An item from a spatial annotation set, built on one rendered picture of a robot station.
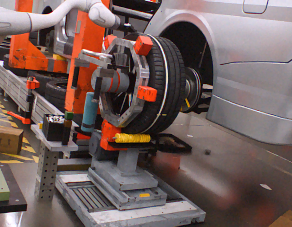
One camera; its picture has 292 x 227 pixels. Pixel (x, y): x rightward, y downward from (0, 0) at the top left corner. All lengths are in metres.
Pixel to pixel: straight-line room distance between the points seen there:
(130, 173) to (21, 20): 1.25
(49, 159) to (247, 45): 1.39
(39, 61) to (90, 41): 1.99
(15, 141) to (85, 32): 1.14
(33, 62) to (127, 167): 2.40
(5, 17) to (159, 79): 0.88
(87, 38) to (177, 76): 0.78
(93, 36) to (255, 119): 1.29
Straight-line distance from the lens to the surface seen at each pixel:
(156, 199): 2.44
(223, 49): 2.18
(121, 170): 2.51
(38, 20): 1.91
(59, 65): 4.63
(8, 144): 3.20
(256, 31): 2.04
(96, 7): 2.11
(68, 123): 2.12
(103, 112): 2.42
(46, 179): 2.45
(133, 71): 2.32
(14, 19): 1.85
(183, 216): 2.45
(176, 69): 2.17
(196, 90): 2.46
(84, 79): 2.64
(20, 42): 4.46
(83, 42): 2.60
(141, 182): 2.42
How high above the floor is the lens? 1.16
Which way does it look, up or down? 12 degrees down
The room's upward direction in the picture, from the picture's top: 11 degrees clockwise
